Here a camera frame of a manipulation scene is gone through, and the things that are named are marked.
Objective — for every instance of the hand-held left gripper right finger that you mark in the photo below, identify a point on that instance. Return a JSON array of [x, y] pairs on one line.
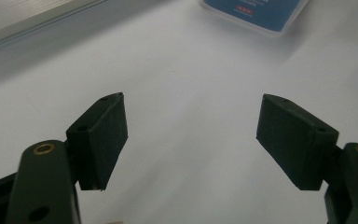
[[295, 140]]

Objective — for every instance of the grey metal rail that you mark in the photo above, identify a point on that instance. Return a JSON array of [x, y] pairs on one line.
[[28, 21]]

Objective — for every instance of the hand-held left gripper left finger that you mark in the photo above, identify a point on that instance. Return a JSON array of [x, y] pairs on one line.
[[96, 140]]

